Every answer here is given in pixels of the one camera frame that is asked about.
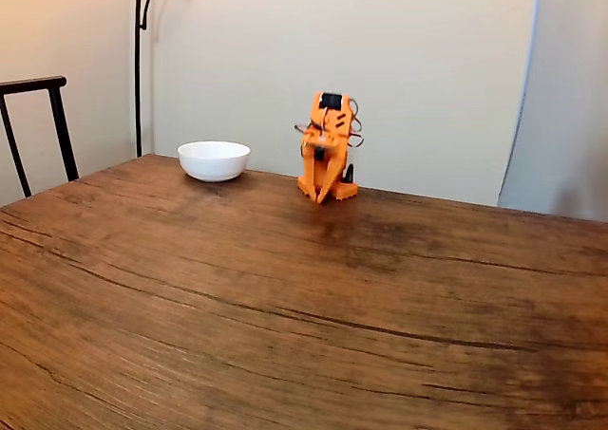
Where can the white bowl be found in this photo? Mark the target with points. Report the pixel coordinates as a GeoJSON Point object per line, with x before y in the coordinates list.
{"type": "Point", "coordinates": [214, 162]}

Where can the black power plug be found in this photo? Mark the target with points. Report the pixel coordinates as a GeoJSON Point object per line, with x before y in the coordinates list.
{"type": "Point", "coordinates": [350, 174]}

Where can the black floor lamp pole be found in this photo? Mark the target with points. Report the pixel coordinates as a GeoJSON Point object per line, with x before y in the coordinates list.
{"type": "Point", "coordinates": [138, 69]}

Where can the pale grey curtain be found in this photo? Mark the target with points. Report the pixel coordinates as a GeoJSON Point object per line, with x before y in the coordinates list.
{"type": "Point", "coordinates": [565, 93]}

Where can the black wooden chair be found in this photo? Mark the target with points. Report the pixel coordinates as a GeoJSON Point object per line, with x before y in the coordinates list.
{"type": "Point", "coordinates": [57, 117]}

